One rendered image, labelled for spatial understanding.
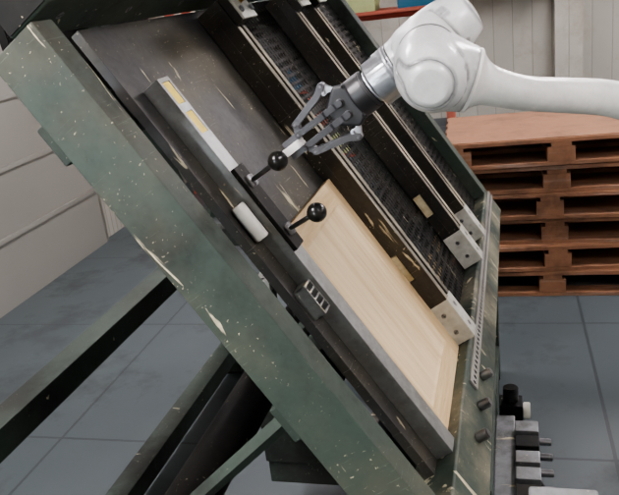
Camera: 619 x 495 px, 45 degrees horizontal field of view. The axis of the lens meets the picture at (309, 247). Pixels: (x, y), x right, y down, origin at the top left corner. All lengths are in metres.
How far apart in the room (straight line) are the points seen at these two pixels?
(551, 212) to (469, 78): 3.25
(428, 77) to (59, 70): 0.58
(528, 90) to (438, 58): 0.17
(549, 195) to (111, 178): 3.34
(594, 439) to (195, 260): 2.33
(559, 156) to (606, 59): 5.35
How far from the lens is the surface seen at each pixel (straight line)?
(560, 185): 4.34
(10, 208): 5.50
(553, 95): 1.25
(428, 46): 1.13
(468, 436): 1.70
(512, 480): 1.82
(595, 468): 3.14
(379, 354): 1.54
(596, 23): 9.51
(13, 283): 5.50
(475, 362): 1.97
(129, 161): 1.25
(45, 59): 1.28
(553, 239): 4.45
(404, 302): 1.88
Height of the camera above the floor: 1.83
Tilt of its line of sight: 19 degrees down
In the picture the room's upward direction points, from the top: 7 degrees counter-clockwise
